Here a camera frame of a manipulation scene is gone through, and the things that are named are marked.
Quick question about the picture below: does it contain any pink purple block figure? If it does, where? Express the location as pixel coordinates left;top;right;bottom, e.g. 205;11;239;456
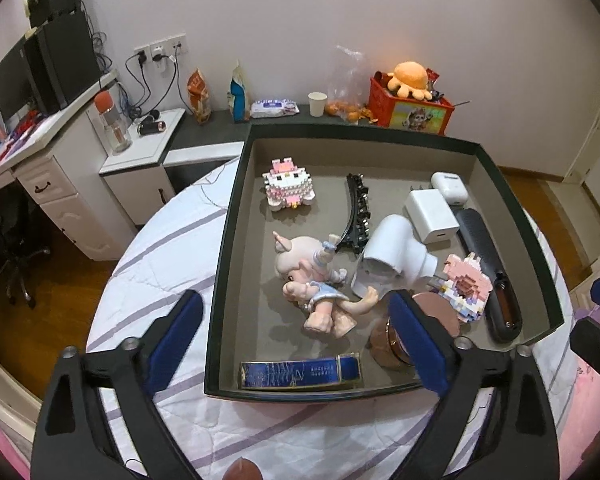
429;252;493;323

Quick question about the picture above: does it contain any white desk with drawers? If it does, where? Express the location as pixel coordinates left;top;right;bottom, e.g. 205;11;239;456
0;70;137;261

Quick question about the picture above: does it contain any white earbuds case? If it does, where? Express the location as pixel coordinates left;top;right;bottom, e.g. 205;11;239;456
430;171;469;207

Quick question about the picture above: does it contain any pink and black storage box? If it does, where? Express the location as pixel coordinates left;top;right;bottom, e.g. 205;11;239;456
204;124;564;403

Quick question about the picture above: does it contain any blue rectangular small box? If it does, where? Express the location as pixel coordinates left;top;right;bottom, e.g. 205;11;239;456
238;352;362;391

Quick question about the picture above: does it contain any person's left hand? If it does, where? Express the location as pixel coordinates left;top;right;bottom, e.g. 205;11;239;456
223;457;263;480

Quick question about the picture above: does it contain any black hair clip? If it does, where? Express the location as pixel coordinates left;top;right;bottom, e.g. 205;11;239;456
337;174;372;256

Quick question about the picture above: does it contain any pink white block cat figure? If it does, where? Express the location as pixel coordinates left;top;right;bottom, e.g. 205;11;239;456
262;157;316;212

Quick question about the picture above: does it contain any orange snack bag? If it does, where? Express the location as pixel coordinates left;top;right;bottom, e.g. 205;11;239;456
186;68;212;125

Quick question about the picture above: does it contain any red toy crate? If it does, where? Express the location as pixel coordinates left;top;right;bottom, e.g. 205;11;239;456
367;72;455;136

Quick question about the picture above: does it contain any white travel plug adapter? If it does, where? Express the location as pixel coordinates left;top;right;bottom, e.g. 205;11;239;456
351;214;438;298

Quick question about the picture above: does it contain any black computer monitor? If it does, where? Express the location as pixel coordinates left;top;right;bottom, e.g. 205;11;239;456
0;37;40;122

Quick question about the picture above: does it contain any white square charger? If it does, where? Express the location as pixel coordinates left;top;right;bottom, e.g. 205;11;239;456
404;188;460;244

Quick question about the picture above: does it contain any orange octopus plush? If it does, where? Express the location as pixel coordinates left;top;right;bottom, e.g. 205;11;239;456
387;61;432;101

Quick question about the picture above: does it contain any wet wipes pack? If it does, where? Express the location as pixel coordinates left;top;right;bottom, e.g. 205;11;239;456
250;99;300;119

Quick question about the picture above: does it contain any white striped quilt cover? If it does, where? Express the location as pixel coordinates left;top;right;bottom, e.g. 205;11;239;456
84;156;579;480

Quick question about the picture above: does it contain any plastic bag of oranges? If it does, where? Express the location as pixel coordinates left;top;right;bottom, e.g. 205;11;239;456
325;46;377;125

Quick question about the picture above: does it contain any pink printed bedsheet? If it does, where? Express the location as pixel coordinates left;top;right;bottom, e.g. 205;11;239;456
558;349;600;479

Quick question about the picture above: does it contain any blue white snack bag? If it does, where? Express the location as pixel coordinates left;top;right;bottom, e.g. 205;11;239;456
227;62;251;122

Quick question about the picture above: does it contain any small black camera gadget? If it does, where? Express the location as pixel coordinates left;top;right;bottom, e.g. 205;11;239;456
137;110;166;136

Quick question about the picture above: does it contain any clear bottle red cap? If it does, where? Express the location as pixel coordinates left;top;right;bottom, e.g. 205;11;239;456
94;90;132;153

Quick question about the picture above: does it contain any white wall power strip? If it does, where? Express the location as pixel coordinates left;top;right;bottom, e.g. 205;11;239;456
133;34;188;61

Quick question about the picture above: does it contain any rose gold cylinder jar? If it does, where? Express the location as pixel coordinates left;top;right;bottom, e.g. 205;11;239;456
367;292;460;372

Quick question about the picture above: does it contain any pink doll figurine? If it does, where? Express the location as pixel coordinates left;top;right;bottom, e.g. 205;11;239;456
272;232;380;338

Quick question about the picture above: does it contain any white paper cup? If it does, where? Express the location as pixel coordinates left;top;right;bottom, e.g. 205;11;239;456
308;91;328;118

